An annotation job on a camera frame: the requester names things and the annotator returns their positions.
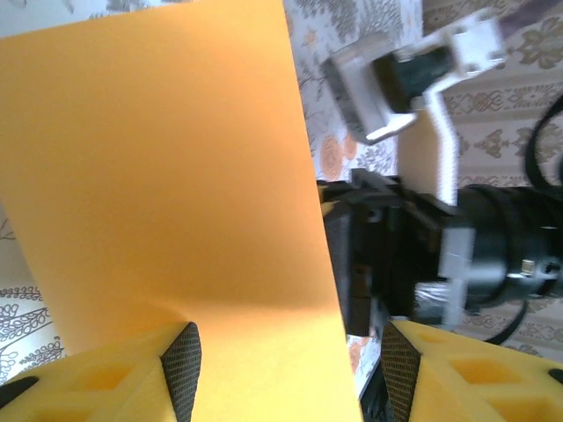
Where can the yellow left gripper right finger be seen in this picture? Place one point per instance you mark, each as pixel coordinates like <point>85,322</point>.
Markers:
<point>475,387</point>

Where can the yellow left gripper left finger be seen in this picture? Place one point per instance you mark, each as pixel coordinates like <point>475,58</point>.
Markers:
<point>110,387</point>

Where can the floral print table cover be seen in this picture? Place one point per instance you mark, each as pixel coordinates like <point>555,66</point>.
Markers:
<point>316,44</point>

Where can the orange paper sheet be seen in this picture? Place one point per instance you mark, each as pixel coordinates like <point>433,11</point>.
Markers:
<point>154,176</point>

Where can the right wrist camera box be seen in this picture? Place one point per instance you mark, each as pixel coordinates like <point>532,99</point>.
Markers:
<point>356,83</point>

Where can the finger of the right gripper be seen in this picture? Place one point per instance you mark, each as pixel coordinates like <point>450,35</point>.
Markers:
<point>339,264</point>

